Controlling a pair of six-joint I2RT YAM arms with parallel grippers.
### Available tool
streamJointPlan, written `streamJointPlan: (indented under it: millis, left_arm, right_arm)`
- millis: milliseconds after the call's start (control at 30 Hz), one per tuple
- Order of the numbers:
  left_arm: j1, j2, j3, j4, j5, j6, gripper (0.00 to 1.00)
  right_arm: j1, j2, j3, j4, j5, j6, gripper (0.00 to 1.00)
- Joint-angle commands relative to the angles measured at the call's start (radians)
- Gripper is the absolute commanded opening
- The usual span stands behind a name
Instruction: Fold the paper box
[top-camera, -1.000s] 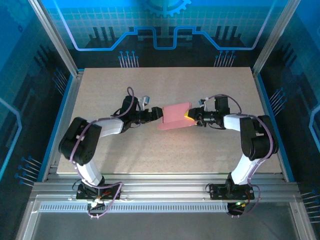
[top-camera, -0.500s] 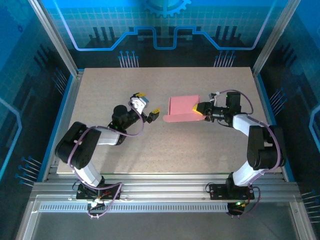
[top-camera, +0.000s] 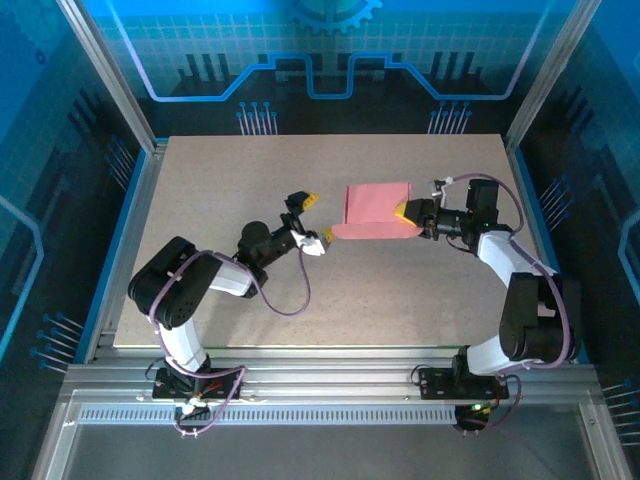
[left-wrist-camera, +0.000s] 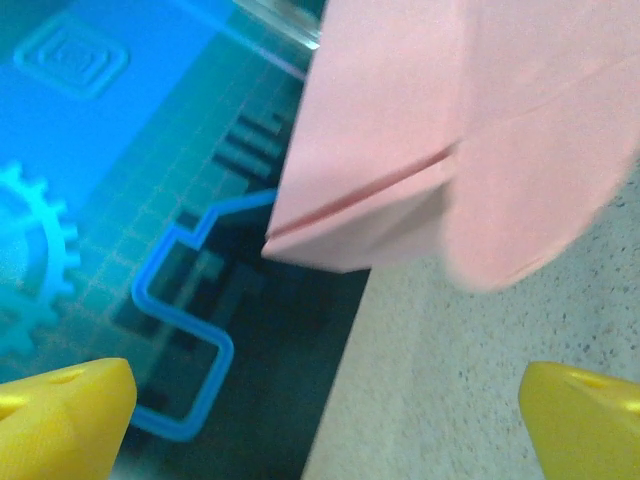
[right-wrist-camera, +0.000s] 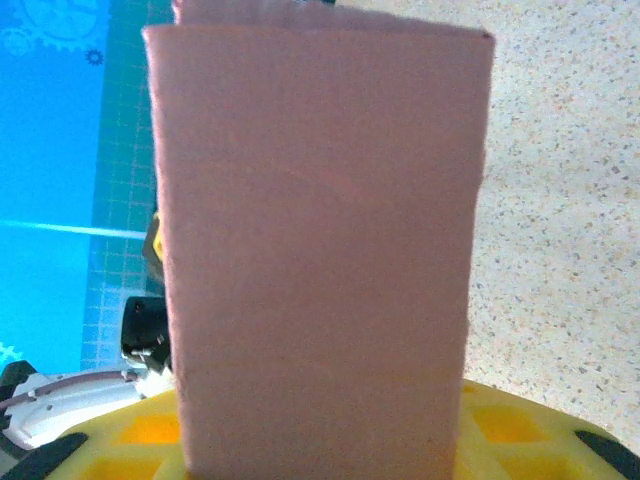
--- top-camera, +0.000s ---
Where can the pink cloth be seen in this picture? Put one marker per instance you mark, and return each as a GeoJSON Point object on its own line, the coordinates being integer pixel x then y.
{"type": "Point", "coordinates": [375, 205]}

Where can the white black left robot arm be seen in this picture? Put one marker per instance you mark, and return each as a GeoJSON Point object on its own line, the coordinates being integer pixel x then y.
{"type": "Point", "coordinates": [182, 345]}

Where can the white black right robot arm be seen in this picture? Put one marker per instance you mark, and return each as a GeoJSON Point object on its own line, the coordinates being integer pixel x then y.
{"type": "Point", "coordinates": [500, 255]}

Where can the blue edge strip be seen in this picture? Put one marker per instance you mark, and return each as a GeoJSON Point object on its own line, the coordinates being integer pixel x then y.
{"type": "Point", "coordinates": [116, 240]}
{"type": "Point", "coordinates": [548, 240]}

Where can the white left base connector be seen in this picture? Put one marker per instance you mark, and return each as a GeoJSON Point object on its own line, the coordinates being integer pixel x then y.
{"type": "Point", "coordinates": [192, 410]}

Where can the aluminium side rail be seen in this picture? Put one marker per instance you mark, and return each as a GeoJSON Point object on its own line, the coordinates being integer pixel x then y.
{"type": "Point", "coordinates": [535, 240]}
{"type": "Point", "coordinates": [134, 240]}

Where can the aluminium cross rail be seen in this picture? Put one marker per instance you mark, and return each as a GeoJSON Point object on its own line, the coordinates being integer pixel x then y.
{"type": "Point", "coordinates": [325, 370]}

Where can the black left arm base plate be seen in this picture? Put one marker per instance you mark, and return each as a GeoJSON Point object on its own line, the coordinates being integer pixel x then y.
{"type": "Point", "coordinates": [225, 385]}

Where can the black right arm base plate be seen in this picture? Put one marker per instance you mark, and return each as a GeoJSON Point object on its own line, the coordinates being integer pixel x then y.
{"type": "Point", "coordinates": [435, 385]}

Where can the aluminium frame post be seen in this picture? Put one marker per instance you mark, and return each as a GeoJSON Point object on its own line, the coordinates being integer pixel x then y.
{"type": "Point", "coordinates": [545, 65]}
{"type": "Point", "coordinates": [100, 65]}

